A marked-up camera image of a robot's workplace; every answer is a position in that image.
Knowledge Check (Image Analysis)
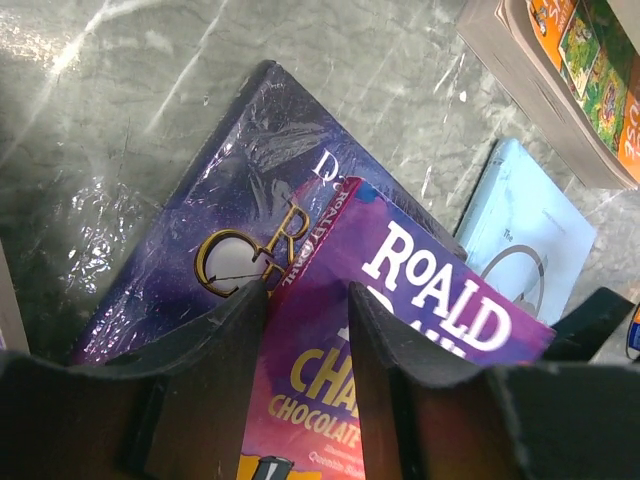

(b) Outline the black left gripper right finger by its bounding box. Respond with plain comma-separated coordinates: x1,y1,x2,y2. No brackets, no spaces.
348,283,639,479

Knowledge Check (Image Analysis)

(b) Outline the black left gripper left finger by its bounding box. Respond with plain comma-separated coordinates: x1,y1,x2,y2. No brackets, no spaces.
1,281,267,479

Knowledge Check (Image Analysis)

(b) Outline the Roald Dahl Charlie book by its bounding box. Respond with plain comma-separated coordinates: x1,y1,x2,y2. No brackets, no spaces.
238,175,557,480

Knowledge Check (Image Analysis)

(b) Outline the light blue cat book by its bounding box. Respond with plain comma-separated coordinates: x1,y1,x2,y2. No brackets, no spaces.
455,138,596,326

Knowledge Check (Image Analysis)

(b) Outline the dark purple Crusoe book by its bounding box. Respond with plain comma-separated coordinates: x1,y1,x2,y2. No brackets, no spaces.
70,60,466,365

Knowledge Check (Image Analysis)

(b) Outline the orange Treehouse book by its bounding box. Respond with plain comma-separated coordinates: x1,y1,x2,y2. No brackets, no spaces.
457,1,639,189

